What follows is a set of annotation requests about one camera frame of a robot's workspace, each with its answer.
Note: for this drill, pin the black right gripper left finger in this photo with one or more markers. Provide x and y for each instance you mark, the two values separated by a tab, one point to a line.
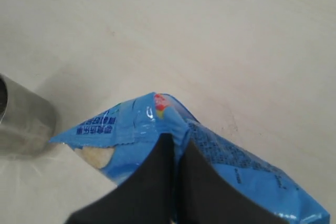
145	197

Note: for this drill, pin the blue chips bag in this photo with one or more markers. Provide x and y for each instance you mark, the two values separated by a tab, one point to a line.
117	141

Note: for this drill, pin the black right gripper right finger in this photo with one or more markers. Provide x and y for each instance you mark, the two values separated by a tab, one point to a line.
203	197

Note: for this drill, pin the shiny steel cup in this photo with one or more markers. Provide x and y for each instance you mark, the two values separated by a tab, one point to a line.
28	121

